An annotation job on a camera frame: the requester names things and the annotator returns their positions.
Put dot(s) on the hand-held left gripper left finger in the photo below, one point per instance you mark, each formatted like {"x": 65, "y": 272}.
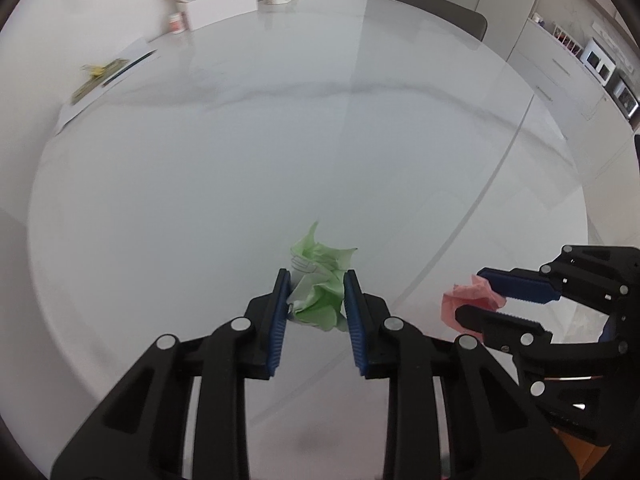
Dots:
{"x": 277, "y": 320}

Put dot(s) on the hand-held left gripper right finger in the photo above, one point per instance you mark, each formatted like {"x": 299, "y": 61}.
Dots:
{"x": 355, "y": 325}

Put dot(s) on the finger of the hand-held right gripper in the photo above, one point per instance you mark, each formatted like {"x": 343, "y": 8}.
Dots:
{"x": 495, "y": 327}
{"x": 520, "y": 287}

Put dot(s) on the pink paper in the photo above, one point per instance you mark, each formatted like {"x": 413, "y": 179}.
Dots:
{"x": 452, "y": 305}

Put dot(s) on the green paper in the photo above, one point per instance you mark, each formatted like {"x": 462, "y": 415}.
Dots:
{"x": 320, "y": 290}

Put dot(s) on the brown leather chair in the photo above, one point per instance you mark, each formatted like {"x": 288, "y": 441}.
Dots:
{"x": 575, "y": 452}

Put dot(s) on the beige drawer cabinet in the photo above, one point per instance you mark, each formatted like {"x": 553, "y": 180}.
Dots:
{"x": 560, "y": 85}

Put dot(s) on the silver toaster oven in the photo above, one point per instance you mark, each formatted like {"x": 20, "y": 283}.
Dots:
{"x": 626, "y": 97}

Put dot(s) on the white countertop appliance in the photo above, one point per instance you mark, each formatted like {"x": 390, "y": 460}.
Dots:
{"x": 597, "y": 60}

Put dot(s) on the small white cup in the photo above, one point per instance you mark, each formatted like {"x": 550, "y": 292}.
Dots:
{"x": 537, "y": 18}

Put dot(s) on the dark grey chair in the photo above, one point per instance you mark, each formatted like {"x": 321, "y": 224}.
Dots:
{"x": 440, "y": 10}

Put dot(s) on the dark pencil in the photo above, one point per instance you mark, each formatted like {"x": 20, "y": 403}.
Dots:
{"x": 130, "y": 67}

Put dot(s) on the white paper sheet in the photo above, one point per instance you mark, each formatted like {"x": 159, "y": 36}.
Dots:
{"x": 135, "y": 52}

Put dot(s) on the yellow binder clip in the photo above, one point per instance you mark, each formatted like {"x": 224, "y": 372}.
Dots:
{"x": 95, "y": 70}

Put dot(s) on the small pink jar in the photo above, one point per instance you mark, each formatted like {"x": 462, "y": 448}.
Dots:
{"x": 176, "y": 24}

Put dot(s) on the white rectangular box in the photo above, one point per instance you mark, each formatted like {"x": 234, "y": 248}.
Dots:
{"x": 222, "y": 7}

